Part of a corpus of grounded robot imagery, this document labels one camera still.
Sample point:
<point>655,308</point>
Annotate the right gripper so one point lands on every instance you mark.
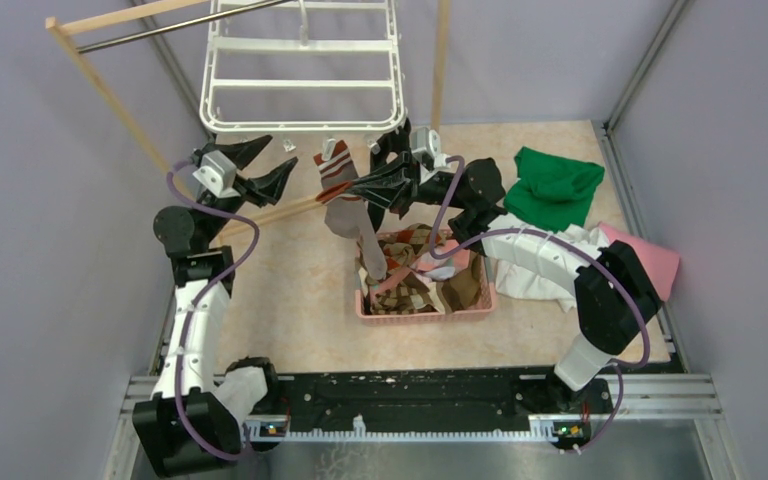
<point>396,186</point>

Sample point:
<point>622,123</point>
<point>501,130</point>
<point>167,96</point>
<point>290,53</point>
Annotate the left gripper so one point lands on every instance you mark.
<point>267,187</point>

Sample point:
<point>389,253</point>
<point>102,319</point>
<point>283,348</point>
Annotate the grey orange striped sock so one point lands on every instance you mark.
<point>338,168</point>

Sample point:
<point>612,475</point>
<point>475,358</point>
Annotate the white clip hanger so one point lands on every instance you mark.
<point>292,68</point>

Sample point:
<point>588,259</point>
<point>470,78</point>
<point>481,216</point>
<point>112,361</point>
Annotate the black sock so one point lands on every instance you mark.
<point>377,213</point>
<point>398,140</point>

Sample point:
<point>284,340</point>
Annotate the argyle patterned sock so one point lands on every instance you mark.
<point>401,292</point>

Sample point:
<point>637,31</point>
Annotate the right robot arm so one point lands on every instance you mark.
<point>615,298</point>

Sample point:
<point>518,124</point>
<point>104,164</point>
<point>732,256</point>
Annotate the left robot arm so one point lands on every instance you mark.
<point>191,423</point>

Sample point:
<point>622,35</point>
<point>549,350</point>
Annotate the pink patterned sock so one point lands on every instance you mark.
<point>437,270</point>

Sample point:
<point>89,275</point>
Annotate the pink plastic basket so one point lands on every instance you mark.
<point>485,305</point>

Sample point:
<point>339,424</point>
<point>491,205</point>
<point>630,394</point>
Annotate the brown striped sock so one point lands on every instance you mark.
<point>463,290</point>

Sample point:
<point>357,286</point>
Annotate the white cloth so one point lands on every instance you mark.
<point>520,283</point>

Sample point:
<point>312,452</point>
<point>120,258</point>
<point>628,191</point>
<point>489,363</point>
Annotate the green cloth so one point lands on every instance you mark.
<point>552,192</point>

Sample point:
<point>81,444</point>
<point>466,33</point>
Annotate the metal rack rod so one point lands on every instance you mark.
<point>178,26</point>

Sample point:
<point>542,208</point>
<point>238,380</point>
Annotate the pink cloth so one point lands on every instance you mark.
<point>660,264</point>

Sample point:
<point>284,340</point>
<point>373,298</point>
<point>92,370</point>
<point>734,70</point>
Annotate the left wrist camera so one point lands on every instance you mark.
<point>217,173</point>

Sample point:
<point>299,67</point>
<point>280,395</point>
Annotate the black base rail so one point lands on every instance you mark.
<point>477,400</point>

